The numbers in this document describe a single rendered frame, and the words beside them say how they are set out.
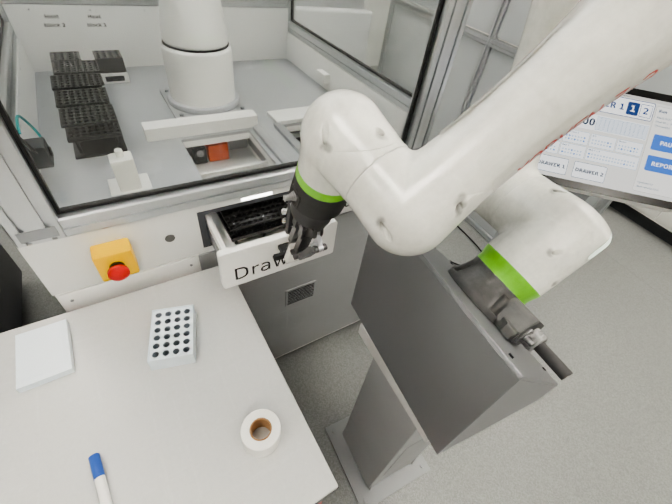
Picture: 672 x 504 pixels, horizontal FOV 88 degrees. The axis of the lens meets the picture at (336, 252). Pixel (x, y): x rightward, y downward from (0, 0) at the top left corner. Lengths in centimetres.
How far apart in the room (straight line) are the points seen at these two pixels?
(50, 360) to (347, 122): 73
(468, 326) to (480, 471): 118
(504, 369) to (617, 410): 165
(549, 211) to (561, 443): 135
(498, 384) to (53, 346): 82
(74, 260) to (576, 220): 95
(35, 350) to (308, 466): 58
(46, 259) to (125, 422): 36
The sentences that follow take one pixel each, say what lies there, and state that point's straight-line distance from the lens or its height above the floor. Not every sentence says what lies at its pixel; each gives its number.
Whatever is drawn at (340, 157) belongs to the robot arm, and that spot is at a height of 126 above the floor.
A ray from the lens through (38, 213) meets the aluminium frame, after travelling 84.
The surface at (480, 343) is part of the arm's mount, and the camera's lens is 54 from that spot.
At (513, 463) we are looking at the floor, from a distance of 175.
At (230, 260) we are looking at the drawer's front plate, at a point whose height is 91.
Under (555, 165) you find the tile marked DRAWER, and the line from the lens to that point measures 124.
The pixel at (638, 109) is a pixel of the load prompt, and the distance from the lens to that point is 138.
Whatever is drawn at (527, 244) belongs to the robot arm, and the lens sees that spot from 67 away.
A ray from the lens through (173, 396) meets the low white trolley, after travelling 79.
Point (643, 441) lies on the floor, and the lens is 216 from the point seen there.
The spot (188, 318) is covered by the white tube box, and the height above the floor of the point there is 78.
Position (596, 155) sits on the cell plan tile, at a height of 104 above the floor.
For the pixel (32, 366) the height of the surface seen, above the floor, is 78.
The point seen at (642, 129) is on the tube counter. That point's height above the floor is 112.
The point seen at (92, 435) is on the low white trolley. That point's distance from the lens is 81.
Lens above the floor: 147
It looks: 45 degrees down
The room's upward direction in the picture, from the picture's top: 10 degrees clockwise
